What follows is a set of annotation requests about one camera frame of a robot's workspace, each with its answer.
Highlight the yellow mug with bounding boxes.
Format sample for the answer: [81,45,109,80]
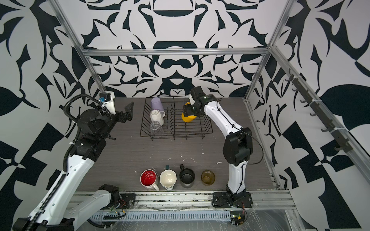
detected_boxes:
[181,102,197,123]

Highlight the white ceramic mug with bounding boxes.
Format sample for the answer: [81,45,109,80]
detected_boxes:
[150,109,165,126]

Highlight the lavender plastic cup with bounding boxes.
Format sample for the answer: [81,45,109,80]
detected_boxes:
[151,97,165,112]

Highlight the black wire dish rack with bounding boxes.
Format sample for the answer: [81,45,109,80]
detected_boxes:
[140,96,213,141]

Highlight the clear glass cup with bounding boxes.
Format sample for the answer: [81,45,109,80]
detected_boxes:
[149,121,164,137]

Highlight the red and white mug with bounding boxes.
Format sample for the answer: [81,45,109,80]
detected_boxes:
[140,169,160,192]

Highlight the black mug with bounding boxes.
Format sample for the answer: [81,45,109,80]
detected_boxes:
[179,164,195,188]

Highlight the cream mug green handle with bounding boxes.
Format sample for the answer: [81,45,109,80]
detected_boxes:
[160,165,177,191]

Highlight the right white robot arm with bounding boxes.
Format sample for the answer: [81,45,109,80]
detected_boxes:
[183,86,257,208]

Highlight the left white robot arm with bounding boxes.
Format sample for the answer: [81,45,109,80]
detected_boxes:
[12,91,134,231]

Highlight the olive green glass cup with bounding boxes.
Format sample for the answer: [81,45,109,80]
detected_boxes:
[201,170,215,186]

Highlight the small green circuit board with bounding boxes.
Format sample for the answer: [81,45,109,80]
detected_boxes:
[230,210,248,226]

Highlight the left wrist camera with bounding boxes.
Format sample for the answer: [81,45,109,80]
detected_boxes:
[99,91,116,115]

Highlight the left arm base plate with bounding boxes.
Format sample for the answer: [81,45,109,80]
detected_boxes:
[114,193,136,210]

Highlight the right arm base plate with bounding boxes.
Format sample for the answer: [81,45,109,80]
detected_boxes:
[212,191,253,208]

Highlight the white slotted cable duct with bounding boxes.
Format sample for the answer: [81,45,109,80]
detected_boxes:
[90,210,232,222]

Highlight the wall hook rail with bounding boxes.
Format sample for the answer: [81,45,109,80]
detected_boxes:
[285,68,353,153]

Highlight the aluminium frame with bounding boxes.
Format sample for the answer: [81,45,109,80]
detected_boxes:
[50,1,370,181]

